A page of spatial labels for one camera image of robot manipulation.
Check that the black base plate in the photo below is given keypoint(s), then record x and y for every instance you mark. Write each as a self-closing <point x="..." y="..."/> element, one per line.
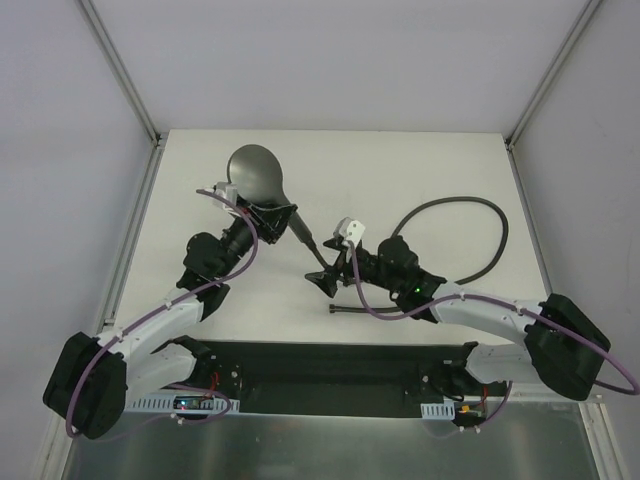
<point x="380" y="381"/>

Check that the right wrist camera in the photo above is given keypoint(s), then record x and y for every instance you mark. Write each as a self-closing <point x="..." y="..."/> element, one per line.
<point x="349" y="231"/>

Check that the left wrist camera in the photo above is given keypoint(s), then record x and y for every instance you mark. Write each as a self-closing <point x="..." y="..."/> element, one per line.
<point x="227" y="191"/>

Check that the left white cable duct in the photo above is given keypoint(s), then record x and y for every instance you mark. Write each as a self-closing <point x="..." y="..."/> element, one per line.
<point x="182" y="404"/>

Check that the left aluminium frame post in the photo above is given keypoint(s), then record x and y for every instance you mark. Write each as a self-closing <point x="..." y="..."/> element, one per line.
<point x="119" y="71"/>

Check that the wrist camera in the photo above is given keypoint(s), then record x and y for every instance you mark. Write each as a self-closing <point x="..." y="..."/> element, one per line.
<point x="349" y="231"/>
<point x="227" y="191"/>

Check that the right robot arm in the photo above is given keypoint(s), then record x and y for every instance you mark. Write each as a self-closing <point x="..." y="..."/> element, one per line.
<point x="551" y="342"/>

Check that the aluminium frame post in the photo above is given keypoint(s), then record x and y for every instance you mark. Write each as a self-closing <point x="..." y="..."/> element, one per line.
<point x="552" y="72"/>
<point x="119" y="71"/>

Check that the right white cable duct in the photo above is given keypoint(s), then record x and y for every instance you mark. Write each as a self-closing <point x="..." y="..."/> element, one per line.
<point x="449" y="410"/>

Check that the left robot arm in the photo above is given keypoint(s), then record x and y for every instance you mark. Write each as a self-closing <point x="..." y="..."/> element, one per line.
<point x="95" y="377"/>

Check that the white cable duct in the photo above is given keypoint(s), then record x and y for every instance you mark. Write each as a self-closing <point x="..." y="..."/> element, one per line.
<point x="449" y="410"/>
<point x="182" y="404"/>

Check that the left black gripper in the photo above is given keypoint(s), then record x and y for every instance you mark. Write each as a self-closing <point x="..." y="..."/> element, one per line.
<point x="262" y="223"/>

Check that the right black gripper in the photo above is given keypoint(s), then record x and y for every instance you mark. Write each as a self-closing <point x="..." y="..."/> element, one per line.
<point x="343" y="265"/>

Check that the grey shower head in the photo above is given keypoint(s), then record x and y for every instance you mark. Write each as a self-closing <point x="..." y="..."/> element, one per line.
<point x="258" y="175"/>

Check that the right aluminium frame post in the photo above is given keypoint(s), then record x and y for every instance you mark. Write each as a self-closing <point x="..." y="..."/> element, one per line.
<point x="552" y="72"/>

